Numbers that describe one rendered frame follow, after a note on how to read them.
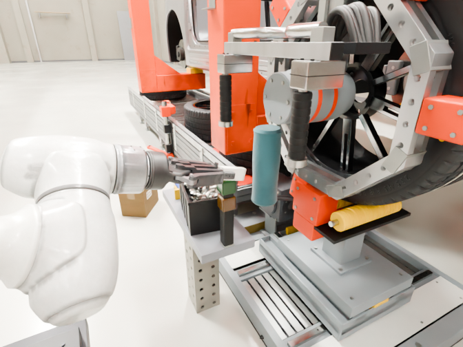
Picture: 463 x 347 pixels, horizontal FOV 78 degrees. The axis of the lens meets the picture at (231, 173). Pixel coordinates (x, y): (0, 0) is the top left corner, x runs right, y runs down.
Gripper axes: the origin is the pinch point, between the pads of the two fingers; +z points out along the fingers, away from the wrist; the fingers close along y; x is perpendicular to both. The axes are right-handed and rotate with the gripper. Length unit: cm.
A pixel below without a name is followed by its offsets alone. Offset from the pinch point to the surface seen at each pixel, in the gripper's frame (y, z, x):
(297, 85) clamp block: -11.1, 1.8, -21.5
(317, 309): -5, 46, 48
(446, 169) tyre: -27.0, 35.5, -12.4
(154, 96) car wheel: 339, 91, 15
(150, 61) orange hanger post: 244, 51, -24
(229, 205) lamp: 4.5, 5.1, 10.5
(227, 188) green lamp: 4.5, 3.2, 5.6
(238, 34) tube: 18.2, 4.8, -31.6
